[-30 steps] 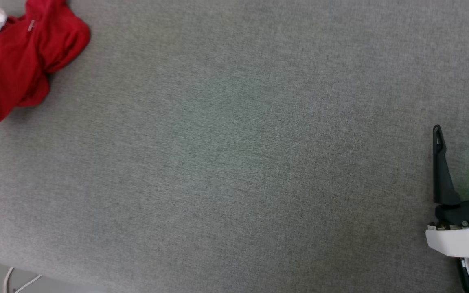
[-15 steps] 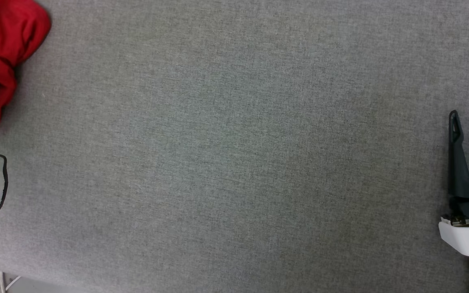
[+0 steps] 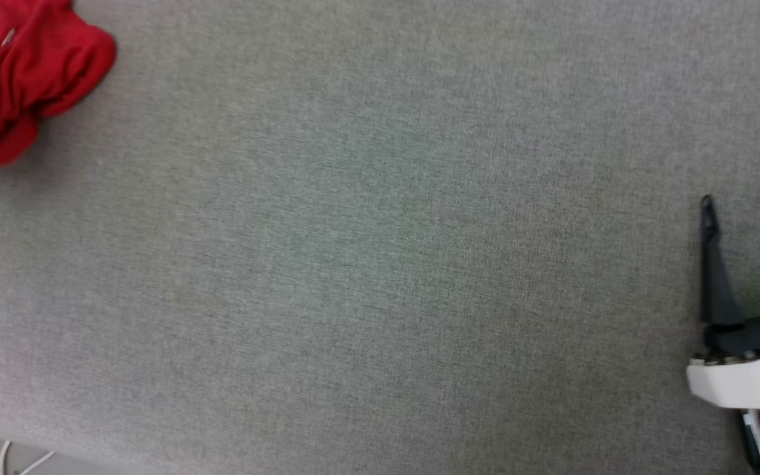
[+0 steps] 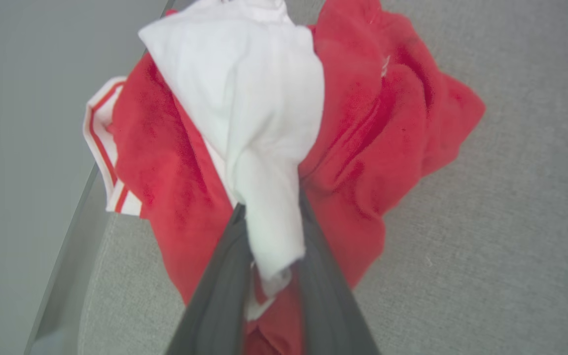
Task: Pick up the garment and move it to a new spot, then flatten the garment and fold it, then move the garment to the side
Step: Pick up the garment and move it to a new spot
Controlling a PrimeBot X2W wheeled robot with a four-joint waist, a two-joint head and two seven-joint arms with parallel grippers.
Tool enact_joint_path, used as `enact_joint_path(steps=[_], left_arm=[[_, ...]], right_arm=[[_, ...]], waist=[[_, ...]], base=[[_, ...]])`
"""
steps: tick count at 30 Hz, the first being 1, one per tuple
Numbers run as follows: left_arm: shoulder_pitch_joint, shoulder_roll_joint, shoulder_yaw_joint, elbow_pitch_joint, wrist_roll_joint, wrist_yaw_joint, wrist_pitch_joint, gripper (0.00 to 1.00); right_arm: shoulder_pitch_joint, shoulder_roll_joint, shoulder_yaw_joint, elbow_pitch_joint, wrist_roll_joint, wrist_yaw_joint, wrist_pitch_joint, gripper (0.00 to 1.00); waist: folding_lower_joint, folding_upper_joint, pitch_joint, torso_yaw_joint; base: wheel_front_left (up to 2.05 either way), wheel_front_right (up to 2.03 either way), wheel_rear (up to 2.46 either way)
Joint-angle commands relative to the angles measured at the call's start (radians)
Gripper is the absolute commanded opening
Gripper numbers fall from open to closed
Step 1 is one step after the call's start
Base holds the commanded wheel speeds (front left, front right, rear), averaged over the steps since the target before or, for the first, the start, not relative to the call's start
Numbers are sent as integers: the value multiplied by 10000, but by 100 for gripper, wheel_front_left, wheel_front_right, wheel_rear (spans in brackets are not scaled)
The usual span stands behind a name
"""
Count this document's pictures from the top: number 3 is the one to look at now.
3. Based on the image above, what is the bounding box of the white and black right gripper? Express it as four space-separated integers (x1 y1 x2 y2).
686 179 760 411

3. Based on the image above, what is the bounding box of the red and white t-shirt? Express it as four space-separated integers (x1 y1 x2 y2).
0 0 117 192

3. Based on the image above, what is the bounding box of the thin white cable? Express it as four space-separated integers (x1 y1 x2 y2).
0 439 56 475

